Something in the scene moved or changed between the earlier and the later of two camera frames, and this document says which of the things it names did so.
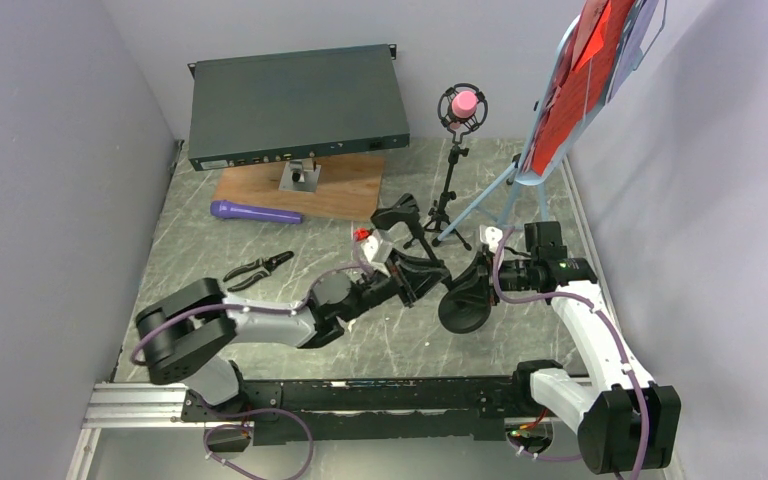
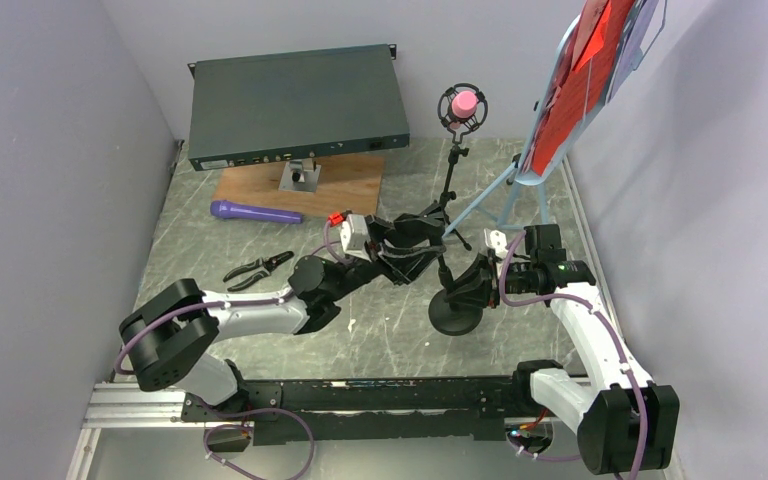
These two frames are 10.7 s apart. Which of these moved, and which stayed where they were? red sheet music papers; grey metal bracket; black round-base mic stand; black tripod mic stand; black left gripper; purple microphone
Moved: black round-base mic stand; black left gripper
Stayed: red sheet music papers; purple microphone; grey metal bracket; black tripod mic stand
